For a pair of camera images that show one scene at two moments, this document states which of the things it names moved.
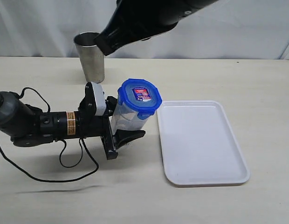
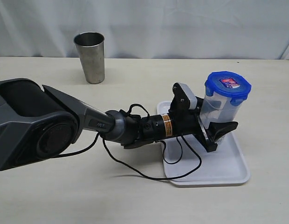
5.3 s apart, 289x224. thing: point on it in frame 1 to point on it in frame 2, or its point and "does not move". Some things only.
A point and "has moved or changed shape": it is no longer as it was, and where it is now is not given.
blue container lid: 140,96 to 228,84
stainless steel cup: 91,57 does not move
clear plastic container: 127,119 has moved or changed shape
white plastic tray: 198,146 does not move
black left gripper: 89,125 to 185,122
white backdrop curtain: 250,30 does not move
